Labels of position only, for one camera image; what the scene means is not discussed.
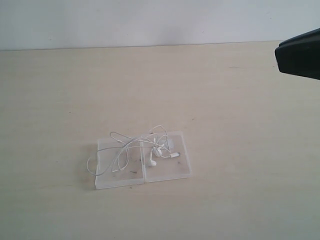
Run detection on clear plastic hinged case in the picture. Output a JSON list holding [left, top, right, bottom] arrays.
[[94, 130, 192, 190]]

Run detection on white wired earphones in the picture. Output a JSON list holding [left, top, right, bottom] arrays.
[[86, 124, 181, 177]]

